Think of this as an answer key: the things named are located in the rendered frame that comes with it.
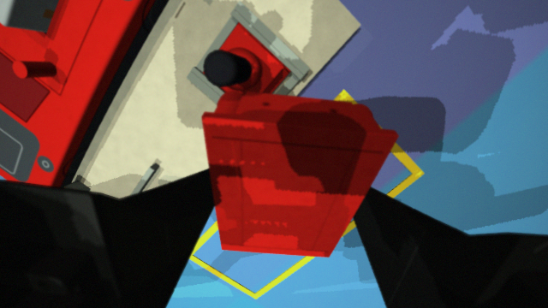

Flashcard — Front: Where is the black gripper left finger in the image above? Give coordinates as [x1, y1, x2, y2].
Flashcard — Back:
[0, 169, 215, 308]

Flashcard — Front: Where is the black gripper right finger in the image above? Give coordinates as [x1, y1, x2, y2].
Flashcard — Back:
[354, 187, 548, 308]

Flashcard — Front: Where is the yellow rectangular outline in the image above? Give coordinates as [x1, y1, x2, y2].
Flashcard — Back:
[190, 89, 424, 299]

